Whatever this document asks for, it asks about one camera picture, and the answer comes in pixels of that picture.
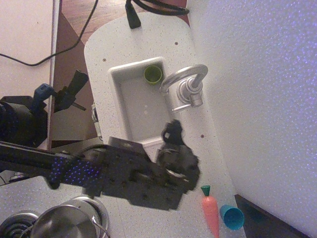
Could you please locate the stainless steel pot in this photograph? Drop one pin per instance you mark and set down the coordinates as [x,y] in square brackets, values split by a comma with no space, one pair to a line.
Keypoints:
[79,217]

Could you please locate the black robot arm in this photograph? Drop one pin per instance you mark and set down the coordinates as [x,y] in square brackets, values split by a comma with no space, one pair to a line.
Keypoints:
[83,169]

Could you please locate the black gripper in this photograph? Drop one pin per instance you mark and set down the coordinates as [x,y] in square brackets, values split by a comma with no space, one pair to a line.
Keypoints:
[160,185]

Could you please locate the teal plastic cup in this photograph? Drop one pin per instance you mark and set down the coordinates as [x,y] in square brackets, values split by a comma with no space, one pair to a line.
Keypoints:
[232,217]

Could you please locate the silver stove burner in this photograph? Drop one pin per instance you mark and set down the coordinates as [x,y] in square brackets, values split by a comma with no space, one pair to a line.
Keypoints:
[18,224]

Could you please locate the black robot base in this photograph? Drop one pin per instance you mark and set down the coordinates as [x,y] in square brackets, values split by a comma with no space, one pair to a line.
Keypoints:
[20,124]

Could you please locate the white toy sink basin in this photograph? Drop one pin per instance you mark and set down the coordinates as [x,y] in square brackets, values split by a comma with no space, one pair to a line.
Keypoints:
[142,110]

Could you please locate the black cable plug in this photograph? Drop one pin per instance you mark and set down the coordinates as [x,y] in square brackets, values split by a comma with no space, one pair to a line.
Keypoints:
[132,17]

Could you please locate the green plastic cup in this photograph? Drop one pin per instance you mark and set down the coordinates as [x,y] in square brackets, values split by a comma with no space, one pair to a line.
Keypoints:
[153,74]

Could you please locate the silver toy faucet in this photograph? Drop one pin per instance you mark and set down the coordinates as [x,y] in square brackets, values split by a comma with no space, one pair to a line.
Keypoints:
[189,89]

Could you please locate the blue cable connector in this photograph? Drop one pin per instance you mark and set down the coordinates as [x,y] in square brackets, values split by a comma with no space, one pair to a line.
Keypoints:
[43,92]

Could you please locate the orange toy carrot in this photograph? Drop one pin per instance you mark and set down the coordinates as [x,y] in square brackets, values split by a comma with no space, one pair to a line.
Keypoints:
[210,209]

